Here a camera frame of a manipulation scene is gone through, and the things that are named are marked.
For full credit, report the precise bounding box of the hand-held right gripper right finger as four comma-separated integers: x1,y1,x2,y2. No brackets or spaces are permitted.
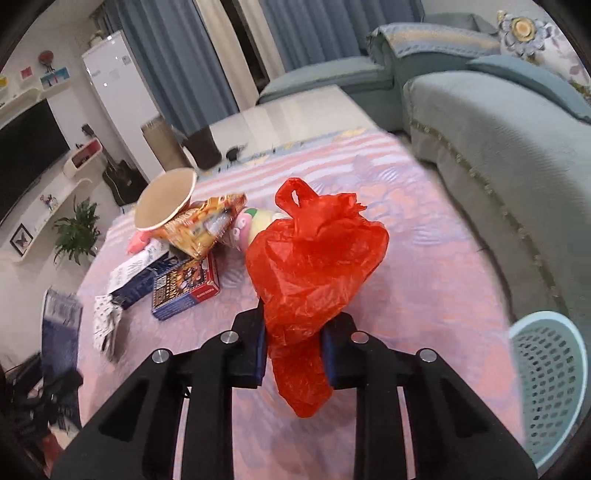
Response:
321,311,539,480

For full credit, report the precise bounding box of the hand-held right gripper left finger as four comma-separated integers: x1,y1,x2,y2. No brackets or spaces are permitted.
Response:
51,307,271,480

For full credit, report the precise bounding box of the blue foil packet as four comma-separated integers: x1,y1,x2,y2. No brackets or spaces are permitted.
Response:
41,288,84,374

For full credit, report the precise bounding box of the black and white packet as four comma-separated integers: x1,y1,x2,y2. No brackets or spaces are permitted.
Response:
92,295,125,363

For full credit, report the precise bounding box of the red plastic bag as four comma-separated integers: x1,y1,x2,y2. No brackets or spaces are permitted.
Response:
245,178,391,418

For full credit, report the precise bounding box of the blue printed cardboard box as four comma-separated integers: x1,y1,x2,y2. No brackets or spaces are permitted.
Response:
151,251,220,321

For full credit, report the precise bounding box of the pink and yellow wrapper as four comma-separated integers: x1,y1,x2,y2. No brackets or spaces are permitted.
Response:
231,208,289,252

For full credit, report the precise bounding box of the white and navy carton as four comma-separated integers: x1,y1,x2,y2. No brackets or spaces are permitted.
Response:
106,240,171,310

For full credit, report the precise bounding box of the orange snack packet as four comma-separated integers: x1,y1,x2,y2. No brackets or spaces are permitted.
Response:
152,194,247,259

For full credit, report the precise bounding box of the small pink wrapper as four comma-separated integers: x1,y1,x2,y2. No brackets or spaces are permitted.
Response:
127,231,155,254

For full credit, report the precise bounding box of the brown paper bowl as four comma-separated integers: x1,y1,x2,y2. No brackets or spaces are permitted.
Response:
134,168,198,232

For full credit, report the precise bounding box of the light blue plastic basket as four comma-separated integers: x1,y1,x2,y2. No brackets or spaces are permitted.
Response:
508,311,583,467

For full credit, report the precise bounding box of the pink printed blanket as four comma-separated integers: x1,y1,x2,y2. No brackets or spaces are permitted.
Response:
76,129,527,480

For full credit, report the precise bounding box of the green potted plant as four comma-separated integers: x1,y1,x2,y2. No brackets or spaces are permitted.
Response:
52,198,101,266

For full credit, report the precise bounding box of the white curved low shelf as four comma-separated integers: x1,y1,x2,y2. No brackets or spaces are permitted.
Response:
11,175,93,261

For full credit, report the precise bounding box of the dark brown cup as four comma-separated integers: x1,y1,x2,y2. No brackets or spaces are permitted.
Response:
185,124,222,169

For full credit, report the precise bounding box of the black acoustic guitar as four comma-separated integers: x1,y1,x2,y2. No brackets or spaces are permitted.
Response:
82,124,148,206

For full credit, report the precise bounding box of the white and red box shelf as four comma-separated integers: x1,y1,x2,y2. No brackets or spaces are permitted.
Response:
60,138,102,181

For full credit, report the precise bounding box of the black television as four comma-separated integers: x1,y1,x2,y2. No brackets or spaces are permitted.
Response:
0,99,70,227

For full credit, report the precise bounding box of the white coffee table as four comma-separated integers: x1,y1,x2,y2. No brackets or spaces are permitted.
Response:
208,85,375,153

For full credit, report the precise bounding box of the teal fabric sofa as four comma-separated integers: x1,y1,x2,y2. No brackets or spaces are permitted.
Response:
256,11,591,324

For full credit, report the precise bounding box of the white refrigerator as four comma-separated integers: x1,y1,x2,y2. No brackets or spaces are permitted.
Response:
81,30,160,195

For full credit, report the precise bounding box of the blue curtain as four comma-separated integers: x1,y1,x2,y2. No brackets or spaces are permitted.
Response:
104,0,241,134
259,0,426,75

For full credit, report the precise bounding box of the small blue picture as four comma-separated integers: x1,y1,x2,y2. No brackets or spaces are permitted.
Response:
41,67,70,88

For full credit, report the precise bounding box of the white curtain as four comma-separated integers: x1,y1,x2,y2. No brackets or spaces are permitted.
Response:
194,0,287,112

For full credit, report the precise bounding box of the striped sofa cover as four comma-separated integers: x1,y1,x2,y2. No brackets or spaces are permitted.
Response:
369,21,502,70

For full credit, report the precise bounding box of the blue cushion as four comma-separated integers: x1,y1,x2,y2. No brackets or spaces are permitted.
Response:
466,55,591,123

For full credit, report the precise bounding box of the floral cushion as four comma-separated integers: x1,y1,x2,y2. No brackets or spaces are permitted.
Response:
496,9,591,100

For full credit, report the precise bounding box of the butterfly picture frame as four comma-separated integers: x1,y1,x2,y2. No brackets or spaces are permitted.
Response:
10,224,33,254

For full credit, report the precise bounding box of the white curved wall shelf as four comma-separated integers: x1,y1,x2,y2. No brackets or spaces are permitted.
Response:
0,78,70,125

